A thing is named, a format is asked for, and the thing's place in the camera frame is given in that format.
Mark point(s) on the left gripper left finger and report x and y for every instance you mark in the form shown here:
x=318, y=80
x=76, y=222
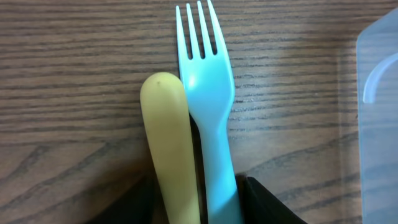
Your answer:
x=135, y=206

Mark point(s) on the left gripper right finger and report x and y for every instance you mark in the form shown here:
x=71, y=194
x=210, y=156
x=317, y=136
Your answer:
x=260, y=206

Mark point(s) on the yellow plastic fork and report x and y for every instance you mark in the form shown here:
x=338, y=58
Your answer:
x=167, y=125

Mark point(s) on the blue plastic fork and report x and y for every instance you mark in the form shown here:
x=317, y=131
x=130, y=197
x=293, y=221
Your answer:
x=208, y=81

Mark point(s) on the clear plastic container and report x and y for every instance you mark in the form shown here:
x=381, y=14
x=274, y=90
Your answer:
x=377, y=119

